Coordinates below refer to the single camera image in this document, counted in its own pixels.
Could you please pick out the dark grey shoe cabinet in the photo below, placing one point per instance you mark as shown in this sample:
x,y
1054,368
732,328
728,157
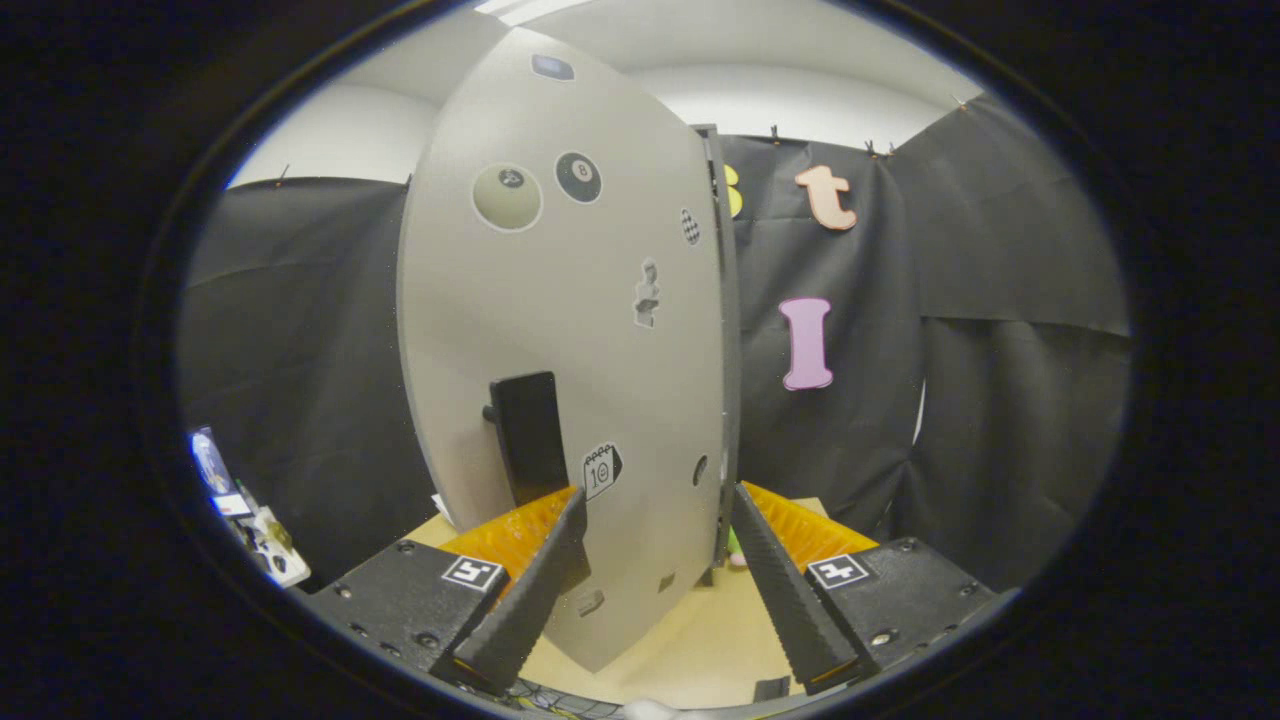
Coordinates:
x,y
732,350

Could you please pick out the light grey shoe cabinet door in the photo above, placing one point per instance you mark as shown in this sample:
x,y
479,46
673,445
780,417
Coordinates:
x,y
580,300

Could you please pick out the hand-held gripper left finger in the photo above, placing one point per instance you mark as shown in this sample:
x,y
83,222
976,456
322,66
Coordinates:
x,y
525,590

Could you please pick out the small black box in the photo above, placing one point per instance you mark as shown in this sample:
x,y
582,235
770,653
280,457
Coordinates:
x,y
771,688

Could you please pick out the blue printed item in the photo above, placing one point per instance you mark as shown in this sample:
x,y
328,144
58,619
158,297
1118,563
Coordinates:
x,y
212,465

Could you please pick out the white printed item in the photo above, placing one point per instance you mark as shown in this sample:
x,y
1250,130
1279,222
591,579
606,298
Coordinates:
x,y
275,550

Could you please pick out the pink plush toy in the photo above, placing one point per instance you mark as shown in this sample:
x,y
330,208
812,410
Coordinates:
x,y
736,550

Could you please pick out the long ceiling light panel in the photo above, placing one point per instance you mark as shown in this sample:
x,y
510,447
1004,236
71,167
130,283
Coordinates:
x,y
515,8

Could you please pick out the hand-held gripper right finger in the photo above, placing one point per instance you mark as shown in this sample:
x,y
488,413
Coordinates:
x,y
785,590

